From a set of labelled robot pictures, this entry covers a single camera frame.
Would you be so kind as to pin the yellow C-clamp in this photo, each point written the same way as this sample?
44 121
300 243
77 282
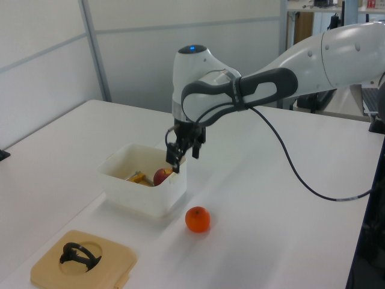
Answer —
139 178

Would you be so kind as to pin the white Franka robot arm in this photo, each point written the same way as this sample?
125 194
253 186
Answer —
192 75

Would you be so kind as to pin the orange fruit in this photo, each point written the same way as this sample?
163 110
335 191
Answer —
197 219

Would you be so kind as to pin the white desk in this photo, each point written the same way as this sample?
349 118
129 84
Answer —
325 9

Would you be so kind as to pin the brown cardboard box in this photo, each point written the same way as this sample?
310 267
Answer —
303 28

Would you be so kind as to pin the red apple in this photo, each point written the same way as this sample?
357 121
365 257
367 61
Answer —
161 177

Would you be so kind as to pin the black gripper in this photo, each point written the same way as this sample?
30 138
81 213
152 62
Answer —
188 134

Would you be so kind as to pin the dark equipment stand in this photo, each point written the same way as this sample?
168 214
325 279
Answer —
373 241

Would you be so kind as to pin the white plastic container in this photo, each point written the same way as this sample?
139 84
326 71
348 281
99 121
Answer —
135 198

